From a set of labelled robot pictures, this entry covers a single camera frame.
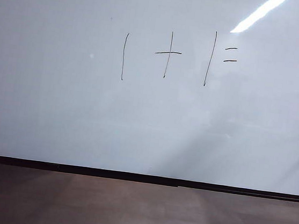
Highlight white whiteboard with black frame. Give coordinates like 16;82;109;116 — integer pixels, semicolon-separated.
0;0;299;201

